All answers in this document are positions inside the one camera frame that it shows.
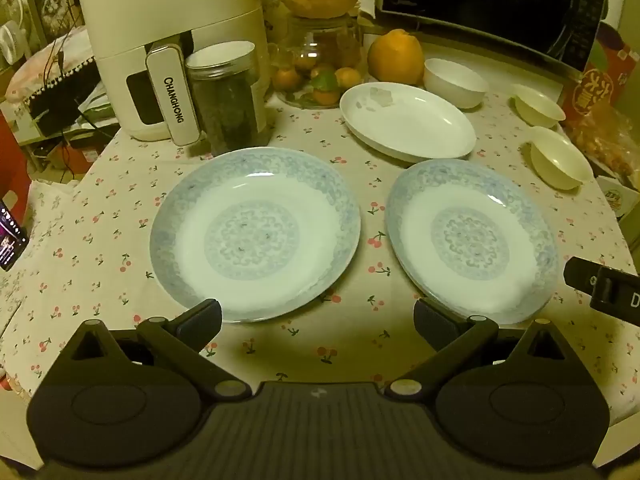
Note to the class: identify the framed picture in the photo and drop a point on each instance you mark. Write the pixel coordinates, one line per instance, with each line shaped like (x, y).
(52, 5)

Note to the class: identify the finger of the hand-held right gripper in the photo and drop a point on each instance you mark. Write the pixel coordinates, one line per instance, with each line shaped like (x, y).
(612, 292)

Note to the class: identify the orange citrus fruit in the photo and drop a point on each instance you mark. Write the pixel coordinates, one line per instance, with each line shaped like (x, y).
(396, 57)

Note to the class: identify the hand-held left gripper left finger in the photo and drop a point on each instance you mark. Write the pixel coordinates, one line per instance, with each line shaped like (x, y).
(201, 321)

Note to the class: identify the white printed carton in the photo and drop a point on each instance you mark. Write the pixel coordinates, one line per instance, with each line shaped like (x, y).
(620, 197)

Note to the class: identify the red gift box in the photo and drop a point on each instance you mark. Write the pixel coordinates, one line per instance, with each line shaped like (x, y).
(597, 80)

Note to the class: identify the plain white plate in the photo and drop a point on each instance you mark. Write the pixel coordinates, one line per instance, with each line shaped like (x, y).
(407, 120)

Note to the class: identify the dark jar with silver lid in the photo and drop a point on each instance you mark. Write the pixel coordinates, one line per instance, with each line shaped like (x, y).
(227, 105)

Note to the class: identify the clear bag of snacks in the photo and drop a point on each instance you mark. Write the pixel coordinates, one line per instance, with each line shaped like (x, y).
(607, 140)

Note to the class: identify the cherry print tablecloth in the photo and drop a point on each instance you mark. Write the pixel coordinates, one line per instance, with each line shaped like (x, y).
(110, 220)

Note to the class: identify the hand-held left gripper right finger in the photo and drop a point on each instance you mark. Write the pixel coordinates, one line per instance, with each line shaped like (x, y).
(434, 323)

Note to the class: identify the glass jar of tangerines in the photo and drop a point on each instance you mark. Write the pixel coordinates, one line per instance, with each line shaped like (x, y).
(320, 55)

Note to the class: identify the black box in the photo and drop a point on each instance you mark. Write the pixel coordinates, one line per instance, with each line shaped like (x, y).
(65, 105)

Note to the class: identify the white air fryer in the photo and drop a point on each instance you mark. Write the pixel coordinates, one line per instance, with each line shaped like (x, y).
(165, 15)

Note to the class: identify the smartphone with lit screen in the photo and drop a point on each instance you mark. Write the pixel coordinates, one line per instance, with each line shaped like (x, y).
(11, 237)

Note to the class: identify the floral cloth with bead trim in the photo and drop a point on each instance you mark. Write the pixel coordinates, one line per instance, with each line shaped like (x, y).
(45, 62)

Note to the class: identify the blue patterned plate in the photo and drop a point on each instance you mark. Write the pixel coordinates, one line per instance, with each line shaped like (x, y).
(470, 237)
(252, 232)

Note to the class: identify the cream white bowl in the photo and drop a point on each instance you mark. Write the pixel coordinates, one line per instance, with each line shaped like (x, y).
(537, 105)
(557, 160)

